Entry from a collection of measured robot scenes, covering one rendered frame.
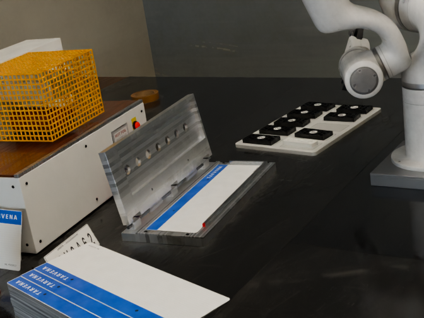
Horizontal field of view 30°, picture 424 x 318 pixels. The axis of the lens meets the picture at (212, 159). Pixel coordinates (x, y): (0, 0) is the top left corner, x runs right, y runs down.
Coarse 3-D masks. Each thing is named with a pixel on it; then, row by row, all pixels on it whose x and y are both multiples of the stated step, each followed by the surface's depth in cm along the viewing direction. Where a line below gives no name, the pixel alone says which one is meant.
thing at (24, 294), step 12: (12, 288) 143; (24, 288) 140; (36, 288) 140; (12, 300) 144; (24, 300) 140; (36, 300) 136; (48, 300) 135; (60, 300) 134; (24, 312) 142; (36, 312) 138; (48, 312) 134; (60, 312) 130; (72, 312) 130; (84, 312) 129
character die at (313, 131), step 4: (304, 128) 228; (308, 128) 228; (296, 132) 226; (300, 132) 225; (304, 132) 225; (308, 132) 224; (312, 132) 223; (316, 132) 223; (320, 132) 223; (324, 132) 223; (328, 132) 222; (332, 132) 222; (296, 136) 226; (300, 136) 224; (304, 136) 223; (308, 136) 223; (312, 136) 221; (316, 136) 221; (320, 136) 220; (324, 136) 220; (328, 136) 221
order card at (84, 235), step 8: (80, 232) 171; (88, 232) 173; (72, 240) 169; (80, 240) 170; (88, 240) 172; (96, 240) 174; (56, 248) 164; (64, 248) 166; (72, 248) 168; (48, 256) 162; (56, 256) 163
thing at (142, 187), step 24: (192, 96) 207; (168, 120) 197; (192, 120) 208; (120, 144) 176; (144, 144) 187; (168, 144) 196; (192, 144) 206; (120, 168) 175; (144, 168) 185; (168, 168) 192; (192, 168) 202; (120, 192) 174; (144, 192) 182
